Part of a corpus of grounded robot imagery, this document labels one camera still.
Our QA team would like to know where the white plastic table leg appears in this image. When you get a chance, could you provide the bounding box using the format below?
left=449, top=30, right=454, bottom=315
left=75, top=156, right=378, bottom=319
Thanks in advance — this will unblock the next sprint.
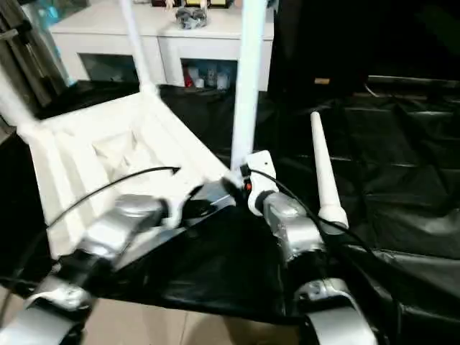
left=117, top=0, right=162, bottom=95
left=308, top=110, right=350, bottom=230
left=229, top=0, right=270, bottom=174
left=0, top=67, right=41, bottom=134

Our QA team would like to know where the white plastic table top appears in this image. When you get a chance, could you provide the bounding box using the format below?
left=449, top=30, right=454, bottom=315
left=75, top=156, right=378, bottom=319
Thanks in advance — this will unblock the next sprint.
left=16, top=84, right=246, bottom=267

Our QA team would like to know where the black plastic mat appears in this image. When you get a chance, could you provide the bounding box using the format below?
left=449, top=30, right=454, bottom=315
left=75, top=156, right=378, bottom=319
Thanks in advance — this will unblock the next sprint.
left=0, top=78, right=460, bottom=345

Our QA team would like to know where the clear bag of dark items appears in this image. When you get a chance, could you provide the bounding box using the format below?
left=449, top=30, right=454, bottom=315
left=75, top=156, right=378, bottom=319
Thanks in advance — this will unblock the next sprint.
left=174, top=6, right=210, bottom=30

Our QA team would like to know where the white sideboard cabinet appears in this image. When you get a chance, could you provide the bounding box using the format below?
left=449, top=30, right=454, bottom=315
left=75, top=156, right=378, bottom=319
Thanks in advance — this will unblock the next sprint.
left=49, top=0, right=277, bottom=93

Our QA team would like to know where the grey flat bar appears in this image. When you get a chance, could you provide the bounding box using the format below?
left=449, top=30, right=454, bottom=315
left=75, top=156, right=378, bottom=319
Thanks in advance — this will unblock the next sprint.
left=367, top=74, right=460, bottom=88

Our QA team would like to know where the grey brown curtain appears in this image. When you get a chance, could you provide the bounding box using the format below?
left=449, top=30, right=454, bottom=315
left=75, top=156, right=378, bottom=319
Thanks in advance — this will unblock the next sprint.
left=0, top=0, right=70, bottom=109

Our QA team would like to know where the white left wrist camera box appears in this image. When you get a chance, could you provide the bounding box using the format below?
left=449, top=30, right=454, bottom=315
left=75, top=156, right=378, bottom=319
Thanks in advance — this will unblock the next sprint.
left=157, top=167, right=203, bottom=231

